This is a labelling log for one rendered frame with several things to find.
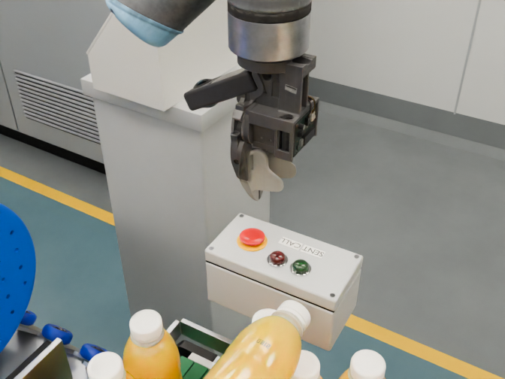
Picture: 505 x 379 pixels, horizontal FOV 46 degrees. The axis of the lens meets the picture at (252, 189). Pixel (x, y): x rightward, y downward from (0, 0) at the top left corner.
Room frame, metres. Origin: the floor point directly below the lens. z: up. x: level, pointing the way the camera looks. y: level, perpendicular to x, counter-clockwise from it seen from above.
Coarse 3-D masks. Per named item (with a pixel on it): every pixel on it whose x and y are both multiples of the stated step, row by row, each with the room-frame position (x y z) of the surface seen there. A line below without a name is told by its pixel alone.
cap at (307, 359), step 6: (306, 354) 0.44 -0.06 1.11; (312, 354) 0.44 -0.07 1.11; (300, 360) 0.43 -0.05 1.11; (306, 360) 0.43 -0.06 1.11; (312, 360) 0.43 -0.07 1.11; (318, 360) 0.43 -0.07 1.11; (300, 366) 0.42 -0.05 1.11; (306, 366) 0.42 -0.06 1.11; (312, 366) 0.42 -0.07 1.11; (318, 366) 0.42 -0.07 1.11; (300, 372) 0.41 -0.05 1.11; (306, 372) 0.41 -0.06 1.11; (312, 372) 0.41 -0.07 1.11; (318, 372) 0.42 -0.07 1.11; (294, 378) 0.41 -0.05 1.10; (300, 378) 0.41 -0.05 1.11; (306, 378) 0.41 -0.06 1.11; (312, 378) 0.41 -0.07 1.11
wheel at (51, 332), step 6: (48, 324) 0.60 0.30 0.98; (42, 330) 0.59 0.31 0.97; (48, 330) 0.58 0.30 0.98; (54, 330) 0.58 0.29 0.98; (60, 330) 0.59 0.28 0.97; (66, 330) 0.60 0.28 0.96; (48, 336) 0.58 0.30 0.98; (54, 336) 0.58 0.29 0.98; (60, 336) 0.58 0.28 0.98; (66, 336) 0.58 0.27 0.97; (72, 336) 0.59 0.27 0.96; (66, 342) 0.58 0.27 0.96
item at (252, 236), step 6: (252, 228) 0.66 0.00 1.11; (240, 234) 0.65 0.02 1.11; (246, 234) 0.65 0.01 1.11; (252, 234) 0.65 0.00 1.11; (258, 234) 0.65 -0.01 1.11; (264, 234) 0.65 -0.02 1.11; (240, 240) 0.64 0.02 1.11; (246, 240) 0.63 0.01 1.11; (252, 240) 0.63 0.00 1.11; (258, 240) 0.63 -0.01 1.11
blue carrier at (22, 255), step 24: (0, 216) 0.62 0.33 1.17; (0, 240) 0.61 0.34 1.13; (24, 240) 0.64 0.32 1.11; (0, 264) 0.60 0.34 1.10; (24, 264) 0.63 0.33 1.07; (0, 288) 0.59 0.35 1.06; (24, 288) 0.62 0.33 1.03; (0, 312) 0.58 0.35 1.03; (24, 312) 0.61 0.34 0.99; (0, 336) 0.57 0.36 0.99
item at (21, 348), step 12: (24, 336) 0.62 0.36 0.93; (36, 336) 0.62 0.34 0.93; (12, 348) 0.59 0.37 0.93; (24, 348) 0.59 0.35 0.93; (36, 348) 0.59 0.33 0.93; (0, 360) 0.57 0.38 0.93; (12, 360) 0.57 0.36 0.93; (24, 360) 0.57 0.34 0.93; (72, 360) 0.57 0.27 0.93; (0, 372) 0.55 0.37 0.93; (72, 372) 0.55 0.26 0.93; (84, 372) 0.55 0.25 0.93
